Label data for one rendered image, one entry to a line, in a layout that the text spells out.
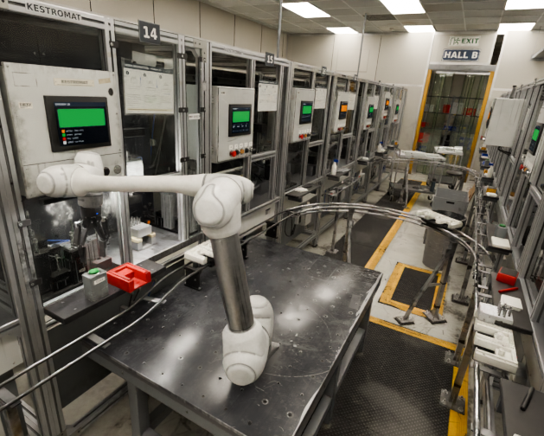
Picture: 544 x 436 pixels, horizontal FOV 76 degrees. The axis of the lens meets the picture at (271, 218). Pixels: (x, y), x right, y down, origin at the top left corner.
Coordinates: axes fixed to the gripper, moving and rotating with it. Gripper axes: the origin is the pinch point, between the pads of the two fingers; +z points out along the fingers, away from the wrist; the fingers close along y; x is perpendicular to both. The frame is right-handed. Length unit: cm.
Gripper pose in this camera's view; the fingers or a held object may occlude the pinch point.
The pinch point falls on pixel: (92, 253)
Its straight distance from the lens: 161.9
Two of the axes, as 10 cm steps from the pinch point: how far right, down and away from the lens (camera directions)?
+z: -0.8, 9.7, 2.3
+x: 8.9, 1.7, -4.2
